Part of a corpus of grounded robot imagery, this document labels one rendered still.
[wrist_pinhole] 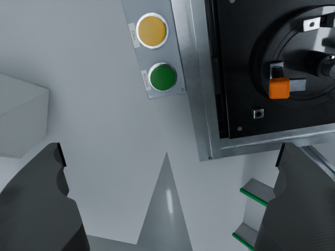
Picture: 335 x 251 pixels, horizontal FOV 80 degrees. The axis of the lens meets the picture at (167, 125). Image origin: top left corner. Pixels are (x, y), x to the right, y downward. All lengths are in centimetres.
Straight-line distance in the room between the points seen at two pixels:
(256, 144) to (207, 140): 9
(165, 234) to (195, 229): 159
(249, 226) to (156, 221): 170
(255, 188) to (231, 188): 22
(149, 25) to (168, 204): 178
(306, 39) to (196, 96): 17
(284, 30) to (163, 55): 17
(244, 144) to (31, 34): 48
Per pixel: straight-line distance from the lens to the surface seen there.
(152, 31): 32
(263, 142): 43
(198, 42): 33
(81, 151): 59
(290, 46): 34
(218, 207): 68
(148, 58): 34
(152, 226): 223
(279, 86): 25
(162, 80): 33
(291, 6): 35
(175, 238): 237
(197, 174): 57
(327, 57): 33
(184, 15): 33
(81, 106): 52
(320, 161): 47
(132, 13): 34
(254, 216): 48
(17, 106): 46
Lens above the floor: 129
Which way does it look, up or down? 62 degrees down
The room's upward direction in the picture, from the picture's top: 175 degrees counter-clockwise
